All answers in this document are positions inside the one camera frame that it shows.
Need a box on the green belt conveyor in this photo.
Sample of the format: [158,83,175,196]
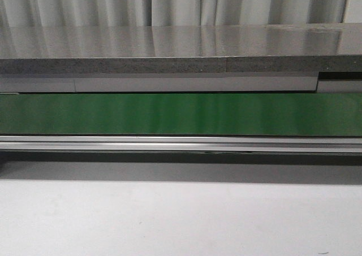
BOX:
[1,93,361,154]

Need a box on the grey stone counter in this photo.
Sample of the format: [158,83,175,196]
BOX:
[1,23,361,93]

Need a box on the white pleated curtain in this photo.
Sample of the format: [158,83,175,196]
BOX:
[1,0,346,27]

